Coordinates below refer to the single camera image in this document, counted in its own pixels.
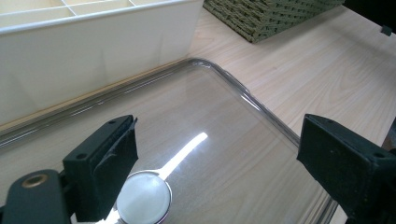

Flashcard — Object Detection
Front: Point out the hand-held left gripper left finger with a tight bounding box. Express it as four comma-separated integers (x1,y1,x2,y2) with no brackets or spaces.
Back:
62,115,139,222

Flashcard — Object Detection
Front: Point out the white divided organizer box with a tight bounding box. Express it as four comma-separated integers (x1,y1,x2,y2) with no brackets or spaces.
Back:
0,0,205,125

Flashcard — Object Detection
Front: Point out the clear plastic lid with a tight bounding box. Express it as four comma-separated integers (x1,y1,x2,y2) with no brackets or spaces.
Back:
0,58,339,224

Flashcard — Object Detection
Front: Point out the green woven basket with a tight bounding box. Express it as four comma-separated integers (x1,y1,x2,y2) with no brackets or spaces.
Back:
203,0,345,44

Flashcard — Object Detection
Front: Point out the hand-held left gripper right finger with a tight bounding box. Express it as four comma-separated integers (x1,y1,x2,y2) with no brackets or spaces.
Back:
297,113,396,222

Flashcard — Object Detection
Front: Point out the black curtain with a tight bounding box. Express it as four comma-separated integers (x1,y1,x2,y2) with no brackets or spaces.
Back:
342,0,396,35

